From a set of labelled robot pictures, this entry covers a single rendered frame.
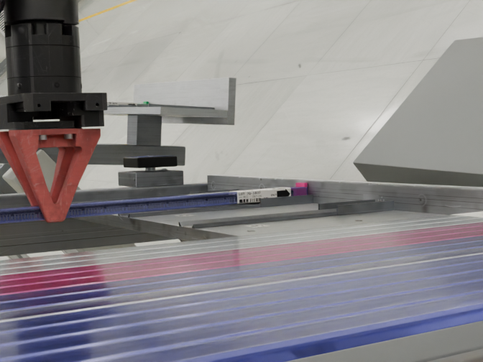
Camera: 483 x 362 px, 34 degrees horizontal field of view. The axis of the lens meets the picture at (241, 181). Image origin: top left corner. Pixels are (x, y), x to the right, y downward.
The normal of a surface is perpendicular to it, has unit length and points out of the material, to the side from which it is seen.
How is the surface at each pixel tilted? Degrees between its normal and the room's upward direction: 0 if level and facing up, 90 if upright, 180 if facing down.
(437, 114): 0
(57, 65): 92
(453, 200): 47
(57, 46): 92
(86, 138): 106
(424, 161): 0
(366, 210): 90
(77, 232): 90
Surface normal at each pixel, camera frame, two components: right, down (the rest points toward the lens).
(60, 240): 0.54, 0.03
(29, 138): 0.51, 0.39
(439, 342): -0.03, -1.00
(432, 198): -0.84, 0.05
